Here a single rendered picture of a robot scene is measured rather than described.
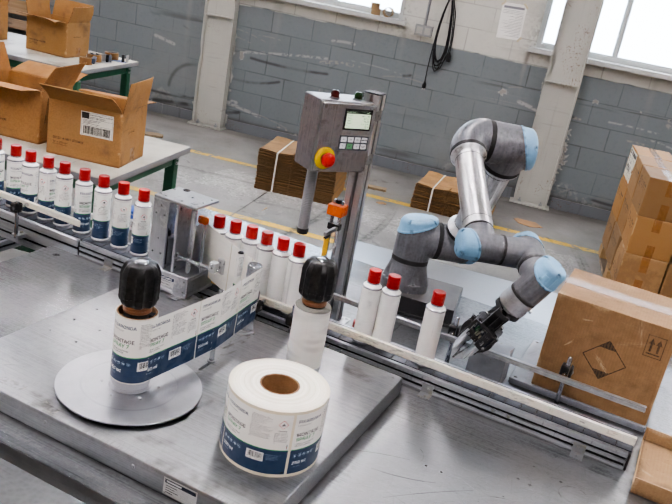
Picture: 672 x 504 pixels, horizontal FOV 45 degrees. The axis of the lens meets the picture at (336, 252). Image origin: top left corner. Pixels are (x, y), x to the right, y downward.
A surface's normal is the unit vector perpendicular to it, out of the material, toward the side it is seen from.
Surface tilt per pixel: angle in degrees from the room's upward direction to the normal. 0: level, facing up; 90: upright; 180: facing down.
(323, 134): 90
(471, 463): 0
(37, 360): 0
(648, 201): 90
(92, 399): 0
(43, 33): 90
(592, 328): 90
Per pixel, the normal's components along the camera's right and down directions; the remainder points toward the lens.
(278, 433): 0.13, 0.37
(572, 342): -0.43, 0.25
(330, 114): 0.48, 0.39
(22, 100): -0.24, 0.31
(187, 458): 0.18, -0.92
